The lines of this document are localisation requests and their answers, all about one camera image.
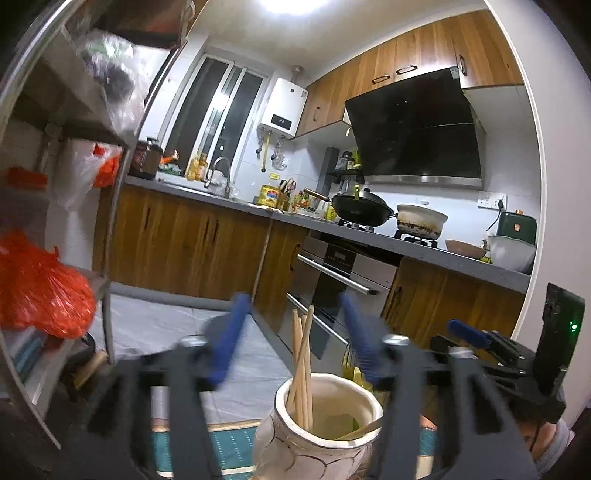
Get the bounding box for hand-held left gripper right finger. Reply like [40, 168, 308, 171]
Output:
[339, 292, 539, 480]

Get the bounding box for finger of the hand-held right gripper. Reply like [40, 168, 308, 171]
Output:
[447, 319, 537, 363]
[429, 336, 527, 380]

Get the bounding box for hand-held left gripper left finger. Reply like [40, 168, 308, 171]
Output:
[55, 293, 252, 480]

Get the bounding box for yellow plastic spoon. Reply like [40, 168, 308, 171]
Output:
[341, 364, 376, 393]

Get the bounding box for wooden chopstick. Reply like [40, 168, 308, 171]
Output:
[287, 305, 315, 409]
[332, 416, 385, 440]
[298, 315, 315, 431]
[291, 309, 309, 429]

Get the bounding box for cream ceramic utensil jar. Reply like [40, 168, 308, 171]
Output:
[253, 373, 386, 480]

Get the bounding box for person's right forearm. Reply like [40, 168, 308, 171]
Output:
[519, 418, 573, 474]

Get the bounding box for wooden base cabinet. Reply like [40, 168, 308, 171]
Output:
[92, 185, 273, 301]
[381, 257, 529, 352]

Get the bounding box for stainless built-in oven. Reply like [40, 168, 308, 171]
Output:
[277, 233, 402, 363]

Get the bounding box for brown shallow bowl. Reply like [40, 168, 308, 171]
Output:
[444, 239, 489, 259]

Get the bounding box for large white bowl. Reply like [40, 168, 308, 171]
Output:
[487, 235, 537, 274]

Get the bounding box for teal patterned mat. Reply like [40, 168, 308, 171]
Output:
[152, 415, 259, 480]

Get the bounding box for green kitchen appliance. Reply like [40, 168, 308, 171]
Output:
[496, 210, 539, 241]

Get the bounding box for white casserole pot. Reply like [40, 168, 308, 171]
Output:
[396, 204, 448, 241]

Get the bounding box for black wok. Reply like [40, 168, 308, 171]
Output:
[331, 191, 397, 228]

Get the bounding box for cluster of seasoning bottles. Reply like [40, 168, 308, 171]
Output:
[291, 189, 338, 220]

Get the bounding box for knife block with scissors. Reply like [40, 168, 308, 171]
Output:
[276, 179, 298, 210]

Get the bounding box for chrome kitchen faucet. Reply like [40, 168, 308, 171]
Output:
[205, 157, 233, 199]

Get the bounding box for dark pressure cooker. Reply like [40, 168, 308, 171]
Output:
[131, 137, 163, 181]

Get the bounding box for large red plastic bag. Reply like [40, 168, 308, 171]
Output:
[0, 229, 98, 339]

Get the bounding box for black range hood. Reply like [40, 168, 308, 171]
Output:
[344, 66, 485, 189]

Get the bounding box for stack of books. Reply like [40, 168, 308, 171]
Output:
[9, 328, 51, 384]

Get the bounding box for small red plastic bag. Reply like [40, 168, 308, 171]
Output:
[92, 143, 124, 189]

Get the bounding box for sliding glass window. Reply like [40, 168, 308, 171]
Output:
[161, 52, 273, 185]

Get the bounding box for white plastic bag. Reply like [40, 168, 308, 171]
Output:
[48, 138, 121, 213]

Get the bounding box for white water heater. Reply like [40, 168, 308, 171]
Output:
[257, 77, 309, 140]

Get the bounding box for stainless steel shelf rack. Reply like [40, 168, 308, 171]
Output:
[0, 0, 195, 453]

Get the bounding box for clear plastic bag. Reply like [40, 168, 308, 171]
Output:
[74, 30, 146, 139]

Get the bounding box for ceiling light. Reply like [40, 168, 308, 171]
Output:
[256, 0, 333, 14]

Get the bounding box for black wall spice rack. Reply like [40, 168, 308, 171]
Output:
[325, 148, 365, 185]

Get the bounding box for wooden wall cabinets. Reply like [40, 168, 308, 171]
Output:
[293, 9, 525, 139]

